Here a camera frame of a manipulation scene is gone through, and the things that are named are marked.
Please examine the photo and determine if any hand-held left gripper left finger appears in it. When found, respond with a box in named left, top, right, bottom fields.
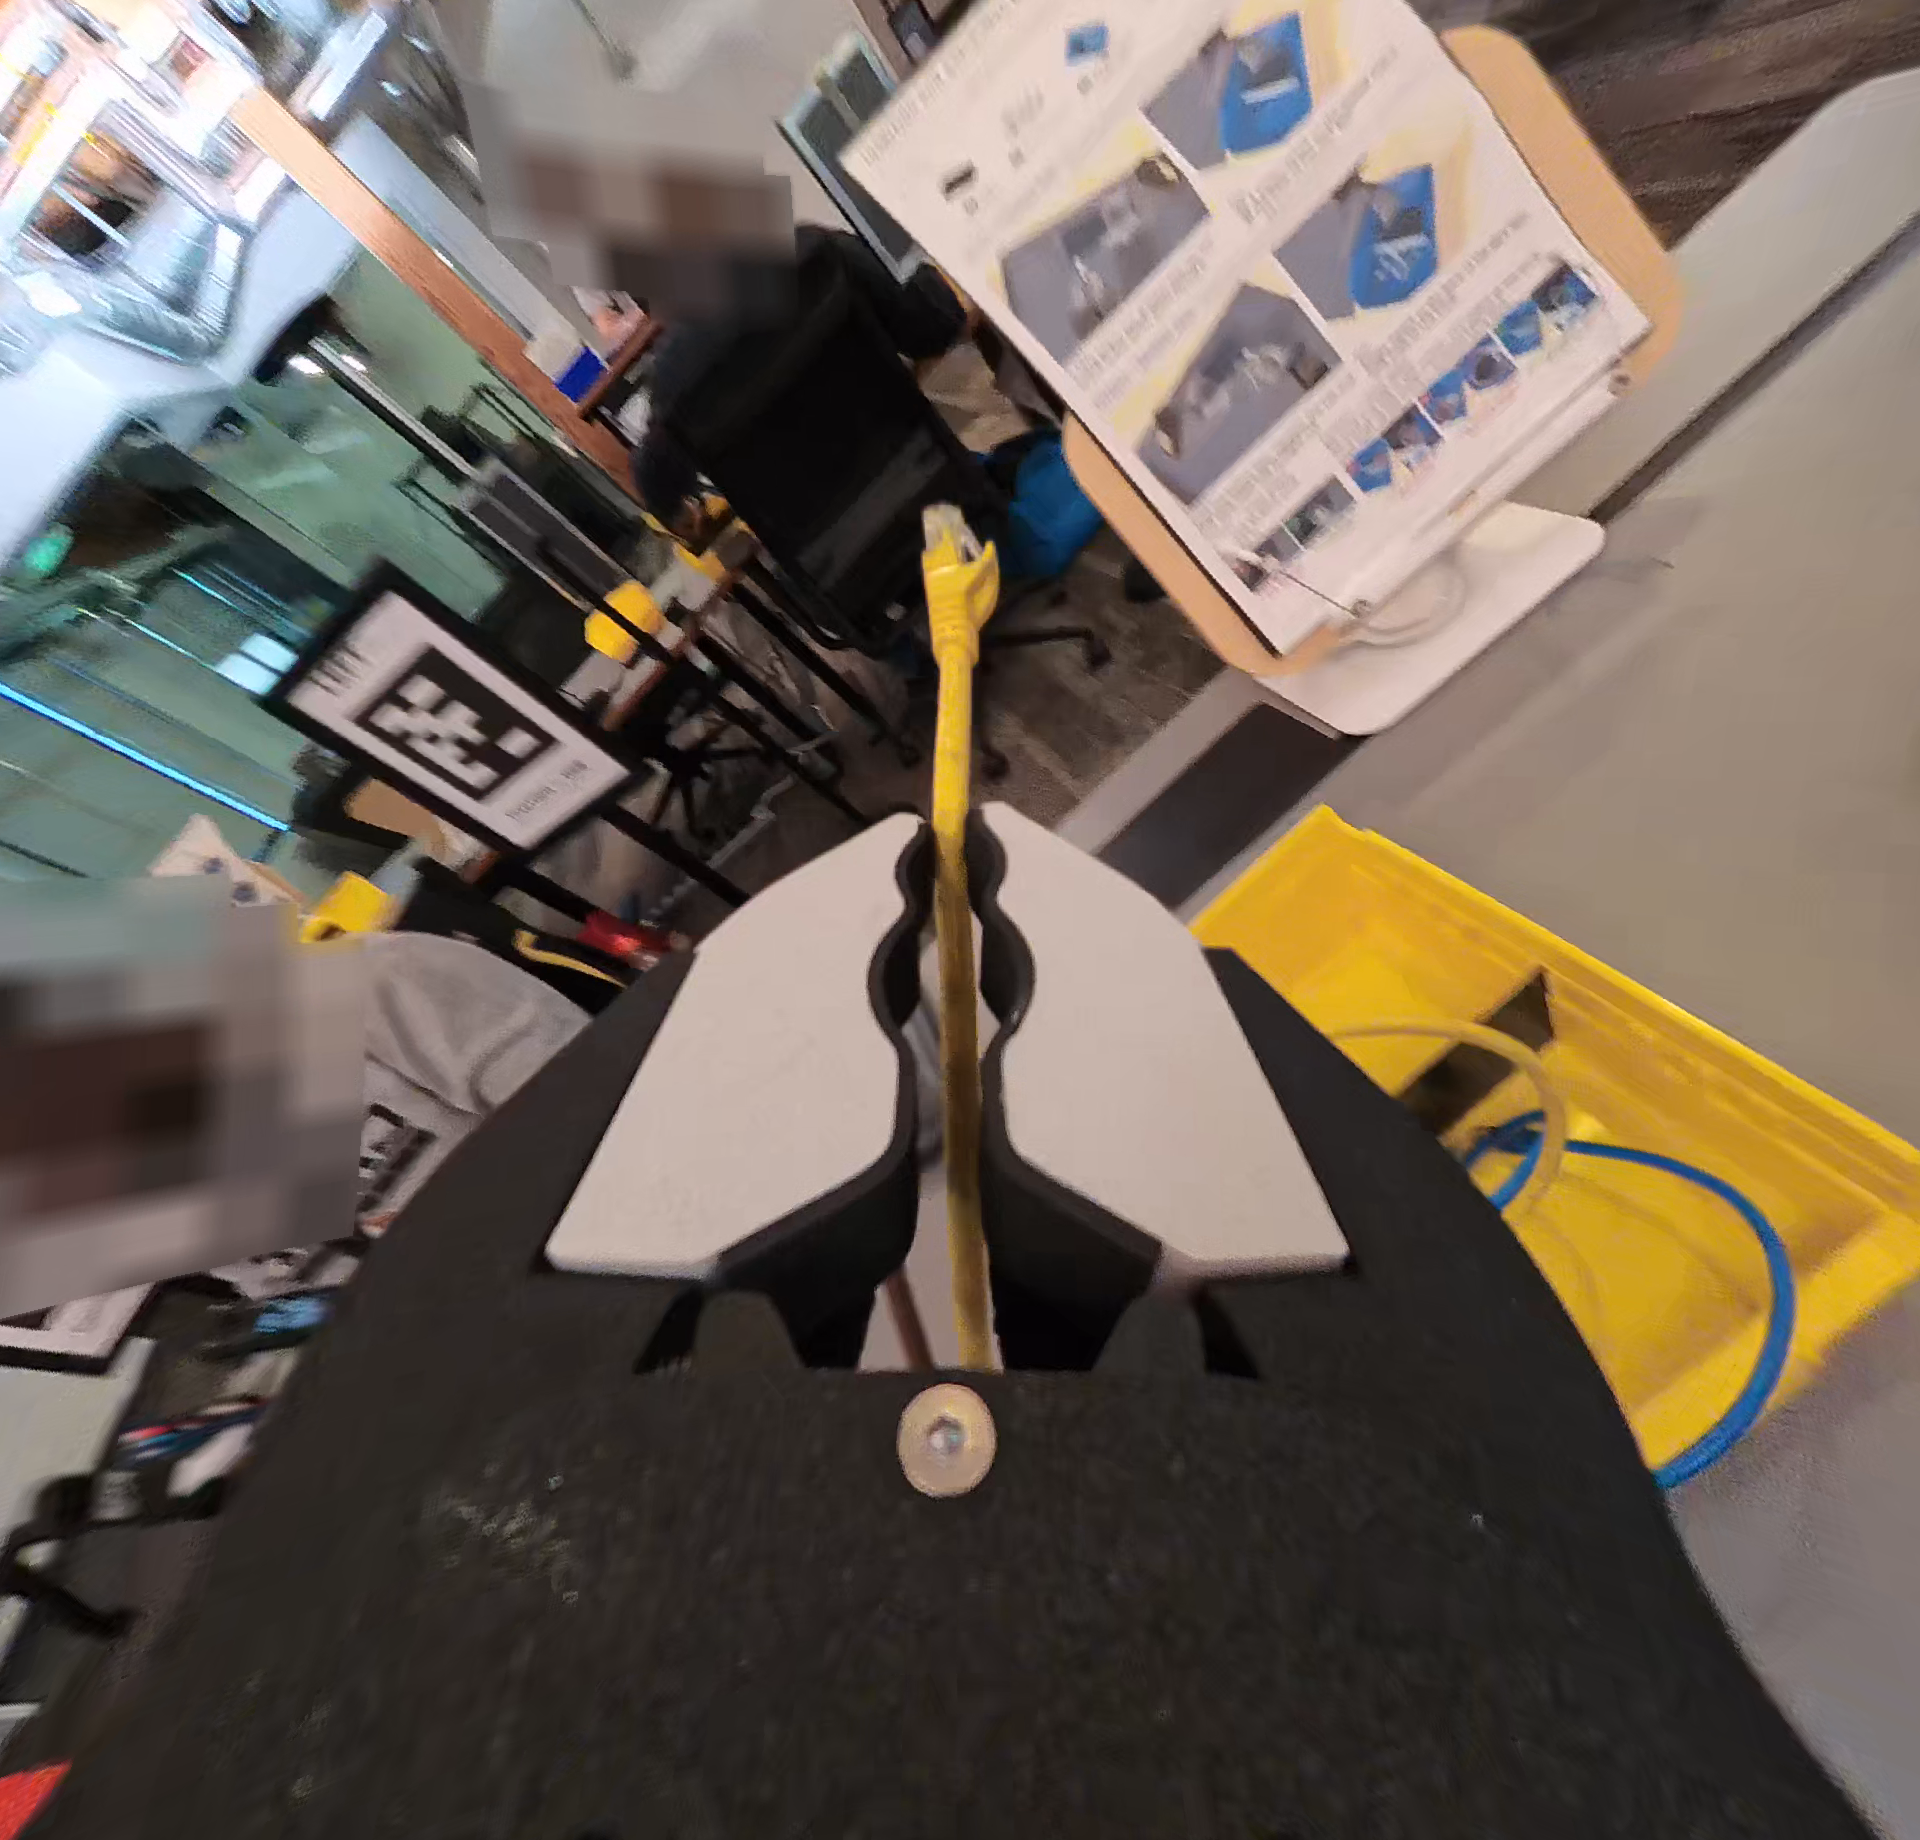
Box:
left=544, top=812, right=929, bottom=1370

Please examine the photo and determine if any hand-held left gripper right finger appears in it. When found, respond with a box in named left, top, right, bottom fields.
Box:
left=979, top=801, right=1354, bottom=1370

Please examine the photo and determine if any yellow ethernet cable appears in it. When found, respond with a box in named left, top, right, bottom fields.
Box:
left=917, top=505, right=1571, bottom=1370

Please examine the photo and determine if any yellow plastic bin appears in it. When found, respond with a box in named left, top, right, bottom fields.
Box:
left=1191, top=805, right=1920, bottom=1476

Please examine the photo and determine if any blue ethernet cable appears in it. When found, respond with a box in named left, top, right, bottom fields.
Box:
left=1462, top=1112, right=1800, bottom=1492

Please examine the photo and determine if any printed marker tag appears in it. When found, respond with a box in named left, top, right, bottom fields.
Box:
left=262, top=560, right=648, bottom=860

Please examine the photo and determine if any blue bag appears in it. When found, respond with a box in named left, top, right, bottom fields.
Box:
left=974, top=425, right=1111, bottom=583

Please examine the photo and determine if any black office chair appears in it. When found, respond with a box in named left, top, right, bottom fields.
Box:
left=630, top=226, right=1115, bottom=764

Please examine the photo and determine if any printed instruction poster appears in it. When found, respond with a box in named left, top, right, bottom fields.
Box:
left=838, top=0, right=1654, bottom=657

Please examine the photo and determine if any computer monitor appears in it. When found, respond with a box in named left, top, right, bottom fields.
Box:
left=779, top=31, right=920, bottom=284

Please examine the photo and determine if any black metal table frame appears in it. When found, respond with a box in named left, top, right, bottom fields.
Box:
left=450, top=512, right=910, bottom=913

